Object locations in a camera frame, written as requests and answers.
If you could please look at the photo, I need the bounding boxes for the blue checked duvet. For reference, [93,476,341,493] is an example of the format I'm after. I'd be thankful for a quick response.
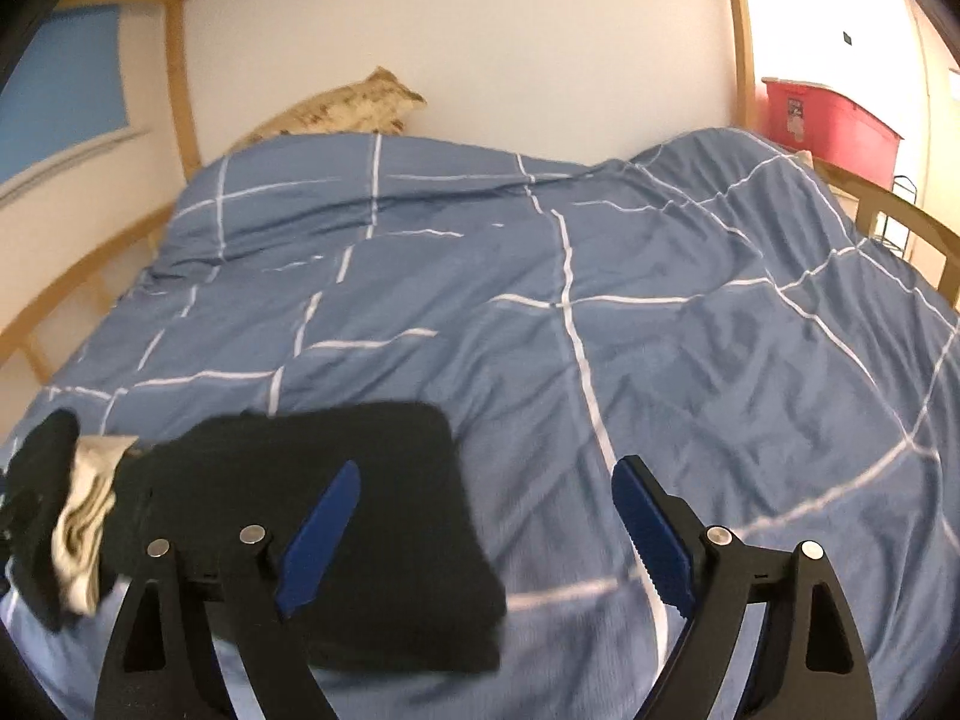
[25,128,958,718]

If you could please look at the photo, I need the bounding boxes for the wooden bunk bed frame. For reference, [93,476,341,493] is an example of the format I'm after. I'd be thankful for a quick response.
[2,0,958,398]

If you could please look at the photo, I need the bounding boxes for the patterned beige pillow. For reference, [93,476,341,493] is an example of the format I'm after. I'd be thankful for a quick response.
[229,67,428,153]

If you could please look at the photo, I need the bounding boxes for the red storage bin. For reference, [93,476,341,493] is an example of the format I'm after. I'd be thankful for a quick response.
[761,76,901,188]

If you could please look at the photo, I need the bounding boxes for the black pants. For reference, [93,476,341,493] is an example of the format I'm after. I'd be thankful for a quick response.
[0,400,508,676]

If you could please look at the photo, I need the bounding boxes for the blue window blind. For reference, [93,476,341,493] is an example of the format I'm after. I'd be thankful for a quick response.
[0,5,128,181]

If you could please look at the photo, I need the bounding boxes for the black wire rack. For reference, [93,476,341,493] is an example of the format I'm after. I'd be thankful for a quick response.
[872,174,921,260]

